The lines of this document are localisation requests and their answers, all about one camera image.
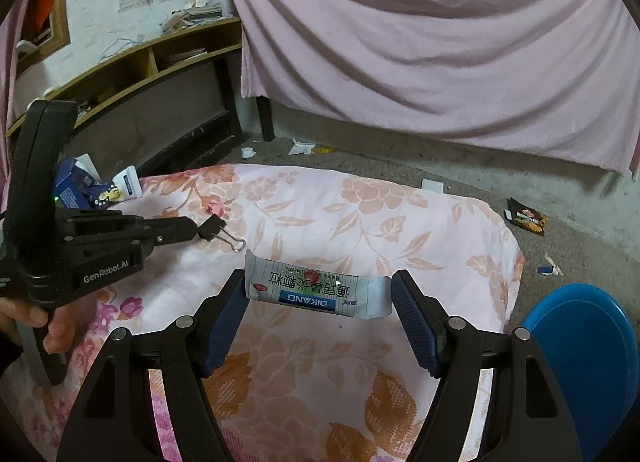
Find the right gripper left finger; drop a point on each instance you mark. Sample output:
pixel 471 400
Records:
pixel 222 319

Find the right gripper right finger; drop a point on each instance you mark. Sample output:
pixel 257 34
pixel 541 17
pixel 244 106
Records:
pixel 423 320

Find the white striped medicine packet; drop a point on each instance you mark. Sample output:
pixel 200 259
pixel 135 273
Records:
pixel 308 288

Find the black binder clip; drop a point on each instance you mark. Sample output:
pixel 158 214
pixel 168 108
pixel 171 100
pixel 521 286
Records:
pixel 214 228

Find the left hand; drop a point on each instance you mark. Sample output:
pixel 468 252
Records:
pixel 62 328

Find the blue cardboard box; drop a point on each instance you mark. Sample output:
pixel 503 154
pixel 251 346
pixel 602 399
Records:
pixel 74 181

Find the floral pink bed cover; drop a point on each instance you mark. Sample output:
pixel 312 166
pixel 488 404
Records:
pixel 299 385

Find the cartoon small packet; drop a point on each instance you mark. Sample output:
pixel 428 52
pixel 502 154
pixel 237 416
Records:
pixel 124 186

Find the white paper on floor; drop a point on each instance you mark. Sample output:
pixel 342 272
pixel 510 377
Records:
pixel 433 186

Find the black orange floor wrapper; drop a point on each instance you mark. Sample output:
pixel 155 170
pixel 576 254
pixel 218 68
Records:
pixel 525 217

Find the blue plastic bucket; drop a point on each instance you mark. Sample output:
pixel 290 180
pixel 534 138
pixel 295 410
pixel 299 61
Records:
pixel 592 350

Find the stack of books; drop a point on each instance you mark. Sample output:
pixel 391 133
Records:
pixel 196 13

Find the wooden wall shelf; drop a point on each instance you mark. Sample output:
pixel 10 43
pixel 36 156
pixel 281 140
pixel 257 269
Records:
pixel 119 79

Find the pink hanging wall sheet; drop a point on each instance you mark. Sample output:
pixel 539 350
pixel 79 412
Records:
pixel 552 78

